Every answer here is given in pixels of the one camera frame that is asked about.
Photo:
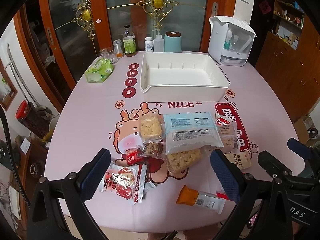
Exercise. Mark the red cookie snack packet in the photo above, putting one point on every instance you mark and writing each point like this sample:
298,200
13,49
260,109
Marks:
227,130

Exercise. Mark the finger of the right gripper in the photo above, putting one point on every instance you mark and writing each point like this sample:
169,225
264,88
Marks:
273,167
300,149

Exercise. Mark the red lid jar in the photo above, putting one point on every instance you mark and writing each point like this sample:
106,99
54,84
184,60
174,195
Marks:
29,117

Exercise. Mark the red nut snack packet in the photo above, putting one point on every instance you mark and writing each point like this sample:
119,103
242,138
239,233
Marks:
142,154

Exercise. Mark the clear puffed rice snack pack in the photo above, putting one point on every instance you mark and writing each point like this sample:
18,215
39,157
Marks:
150,127

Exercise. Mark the clear drinking glass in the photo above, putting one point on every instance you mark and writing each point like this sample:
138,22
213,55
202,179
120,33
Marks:
109,54

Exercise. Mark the beige snack packet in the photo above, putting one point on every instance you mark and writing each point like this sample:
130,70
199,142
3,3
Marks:
240,159

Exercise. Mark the orange white snack bar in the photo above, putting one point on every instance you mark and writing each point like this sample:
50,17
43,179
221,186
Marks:
196,198

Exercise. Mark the small white pill bottle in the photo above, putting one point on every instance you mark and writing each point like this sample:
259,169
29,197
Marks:
148,43

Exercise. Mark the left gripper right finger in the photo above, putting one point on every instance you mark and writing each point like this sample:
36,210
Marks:
273,220

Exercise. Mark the light blue snack bag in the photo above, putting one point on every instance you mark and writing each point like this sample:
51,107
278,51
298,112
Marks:
189,131

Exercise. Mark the white plastic storage bin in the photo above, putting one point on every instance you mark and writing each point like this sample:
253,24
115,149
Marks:
181,77

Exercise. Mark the red silver snack packet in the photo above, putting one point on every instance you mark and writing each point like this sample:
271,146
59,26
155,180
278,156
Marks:
129,182

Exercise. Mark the white toothbrush sterilizer box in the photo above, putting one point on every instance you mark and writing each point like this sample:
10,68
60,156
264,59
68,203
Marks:
231,40

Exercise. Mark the green tissue pack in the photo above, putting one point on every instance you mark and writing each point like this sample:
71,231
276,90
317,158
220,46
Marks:
100,71

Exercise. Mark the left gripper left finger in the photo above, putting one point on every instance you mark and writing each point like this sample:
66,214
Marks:
46,220

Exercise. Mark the green label glass bottle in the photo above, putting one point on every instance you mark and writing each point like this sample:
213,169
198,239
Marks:
129,41

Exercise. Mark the teal ceramic canister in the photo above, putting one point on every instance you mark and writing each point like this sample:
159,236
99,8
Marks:
172,42

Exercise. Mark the wooden shelf cabinet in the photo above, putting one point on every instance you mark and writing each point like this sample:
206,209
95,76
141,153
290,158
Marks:
289,59

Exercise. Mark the white squeeze bottle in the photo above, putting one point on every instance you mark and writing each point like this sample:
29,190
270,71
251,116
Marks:
158,42

